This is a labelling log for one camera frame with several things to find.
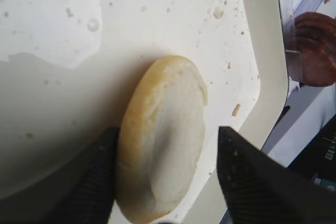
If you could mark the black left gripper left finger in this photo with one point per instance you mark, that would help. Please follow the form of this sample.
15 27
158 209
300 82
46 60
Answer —
92 198

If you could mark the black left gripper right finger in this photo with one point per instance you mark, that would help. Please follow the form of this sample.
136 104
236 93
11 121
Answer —
259 190

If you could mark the bun slice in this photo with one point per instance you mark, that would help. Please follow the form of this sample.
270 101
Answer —
161 139

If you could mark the brown meat patties stack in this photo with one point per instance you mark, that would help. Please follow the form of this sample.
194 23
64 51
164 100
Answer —
312 62

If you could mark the white metal tray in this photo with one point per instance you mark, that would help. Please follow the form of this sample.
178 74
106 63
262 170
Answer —
69 68

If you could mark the right clear divider wall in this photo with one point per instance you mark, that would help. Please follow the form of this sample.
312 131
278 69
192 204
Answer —
288 12

